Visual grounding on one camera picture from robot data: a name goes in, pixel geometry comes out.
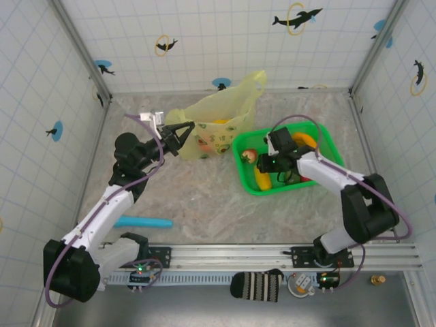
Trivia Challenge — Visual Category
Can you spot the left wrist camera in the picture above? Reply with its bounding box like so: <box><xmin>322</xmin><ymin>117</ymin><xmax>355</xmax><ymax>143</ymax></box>
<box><xmin>138</xmin><ymin>110</ymin><xmax>167</xmax><ymax>137</ymax></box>

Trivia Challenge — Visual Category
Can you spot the blue plastic cylinder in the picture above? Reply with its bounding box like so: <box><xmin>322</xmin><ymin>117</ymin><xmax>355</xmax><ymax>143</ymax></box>
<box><xmin>114</xmin><ymin>215</ymin><xmax>174</xmax><ymax>230</ymax></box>

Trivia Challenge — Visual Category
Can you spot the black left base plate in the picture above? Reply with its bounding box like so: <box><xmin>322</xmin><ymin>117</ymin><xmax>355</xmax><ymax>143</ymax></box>
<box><xmin>136</xmin><ymin>245</ymin><xmax>173</xmax><ymax>268</ymax></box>

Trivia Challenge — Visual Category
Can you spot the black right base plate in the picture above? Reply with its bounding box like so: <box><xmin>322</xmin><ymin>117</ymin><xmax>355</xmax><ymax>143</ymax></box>
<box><xmin>282</xmin><ymin>245</ymin><xmax>355</xmax><ymax>268</ymax></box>

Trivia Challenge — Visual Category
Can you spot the aluminium mounting rail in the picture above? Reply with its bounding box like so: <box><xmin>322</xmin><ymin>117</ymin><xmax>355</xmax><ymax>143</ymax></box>
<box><xmin>97</xmin><ymin>242</ymin><xmax>425</xmax><ymax>272</ymax></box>

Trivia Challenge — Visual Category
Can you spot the aluminium frame bar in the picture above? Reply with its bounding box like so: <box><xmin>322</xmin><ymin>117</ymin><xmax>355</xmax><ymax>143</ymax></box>
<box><xmin>56</xmin><ymin>98</ymin><xmax>112</xmax><ymax>245</ymax></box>
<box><xmin>110</xmin><ymin>87</ymin><xmax>352</xmax><ymax>95</ymax></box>
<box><xmin>349</xmin><ymin>93</ymin><xmax>400</xmax><ymax>243</ymax></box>

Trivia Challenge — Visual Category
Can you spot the white slotted cable duct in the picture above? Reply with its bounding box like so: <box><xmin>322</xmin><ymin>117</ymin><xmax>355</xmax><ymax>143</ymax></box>
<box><xmin>100</xmin><ymin>271</ymin><xmax>290</xmax><ymax>285</ymax></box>

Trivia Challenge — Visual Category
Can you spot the yellow avocado print plastic bag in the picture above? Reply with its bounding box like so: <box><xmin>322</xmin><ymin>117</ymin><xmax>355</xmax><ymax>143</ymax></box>
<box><xmin>166</xmin><ymin>70</ymin><xmax>267</xmax><ymax>161</ymax></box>

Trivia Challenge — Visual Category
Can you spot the dolphin blue circle sticker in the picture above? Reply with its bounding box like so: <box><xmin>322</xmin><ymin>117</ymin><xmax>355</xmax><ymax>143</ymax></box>
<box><xmin>93</xmin><ymin>59</ymin><xmax>116</xmax><ymax>76</ymax></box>
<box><xmin>45</xmin><ymin>121</ymin><xmax>64</xmax><ymax>142</ymax></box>
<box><xmin>211</xmin><ymin>77</ymin><xmax>232</xmax><ymax>92</ymax></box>
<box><xmin>370</xmin><ymin>18</ymin><xmax>394</xmax><ymax>49</ymax></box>

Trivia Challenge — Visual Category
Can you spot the black striped knitted sock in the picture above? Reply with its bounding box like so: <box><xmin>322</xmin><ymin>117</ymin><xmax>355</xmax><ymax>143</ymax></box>
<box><xmin>230</xmin><ymin>268</ymin><xmax>284</xmax><ymax>302</ymax></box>

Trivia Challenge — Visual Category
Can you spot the green plastic basket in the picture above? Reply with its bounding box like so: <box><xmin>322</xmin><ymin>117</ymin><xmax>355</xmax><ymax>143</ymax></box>
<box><xmin>232</xmin><ymin>122</ymin><xmax>345</xmax><ymax>197</ymax></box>

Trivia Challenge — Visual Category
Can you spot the aluminium frame post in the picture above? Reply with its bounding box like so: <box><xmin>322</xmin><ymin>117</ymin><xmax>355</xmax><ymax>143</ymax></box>
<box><xmin>349</xmin><ymin>0</ymin><xmax>409</xmax><ymax>98</ymax></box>
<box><xmin>50</xmin><ymin>0</ymin><xmax>113</xmax><ymax>103</ymax></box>

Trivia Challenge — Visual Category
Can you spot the large dolphin yellow ring sticker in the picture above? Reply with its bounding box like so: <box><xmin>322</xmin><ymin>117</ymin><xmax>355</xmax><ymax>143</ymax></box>
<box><xmin>271</xmin><ymin>2</ymin><xmax>324</xmax><ymax>37</ymax></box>

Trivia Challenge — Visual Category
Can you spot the yellow fake lemon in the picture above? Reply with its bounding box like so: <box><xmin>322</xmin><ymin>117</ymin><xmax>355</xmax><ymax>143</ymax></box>
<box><xmin>254</xmin><ymin>166</ymin><xmax>273</xmax><ymax>191</ymax></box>

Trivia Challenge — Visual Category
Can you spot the orange fake banana bunch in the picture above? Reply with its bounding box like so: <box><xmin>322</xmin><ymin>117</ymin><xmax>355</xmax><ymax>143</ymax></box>
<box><xmin>292</xmin><ymin>131</ymin><xmax>318</xmax><ymax>151</ymax></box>

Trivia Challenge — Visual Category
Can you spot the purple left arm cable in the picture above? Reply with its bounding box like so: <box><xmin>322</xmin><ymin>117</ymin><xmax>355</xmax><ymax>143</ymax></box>
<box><xmin>44</xmin><ymin>113</ymin><xmax>165</xmax><ymax>309</ymax></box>

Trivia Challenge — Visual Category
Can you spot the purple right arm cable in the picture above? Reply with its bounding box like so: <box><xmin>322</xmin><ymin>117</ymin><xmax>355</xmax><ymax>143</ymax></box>
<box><xmin>270</xmin><ymin>114</ymin><xmax>413</xmax><ymax>292</ymax></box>

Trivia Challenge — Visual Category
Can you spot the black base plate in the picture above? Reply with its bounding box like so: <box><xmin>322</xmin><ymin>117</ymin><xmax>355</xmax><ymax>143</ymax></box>
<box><xmin>136</xmin><ymin>245</ymin><xmax>173</xmax><ymax>268</ymax></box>
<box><xmin>282</xmin><ymin>245</ymin><xmax>355</xmax><ymax>268</ymax></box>

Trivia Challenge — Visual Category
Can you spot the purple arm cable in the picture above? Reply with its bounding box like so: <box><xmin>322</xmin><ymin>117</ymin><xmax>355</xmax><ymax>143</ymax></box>
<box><xmin>44</xmin><ymin>113</ymin><xmax>165</xmax><ymax>309</ymax></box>
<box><xmin>270</xmin><ymin>114</ymin><xmax>413</xmax><ymax>292</ymax></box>

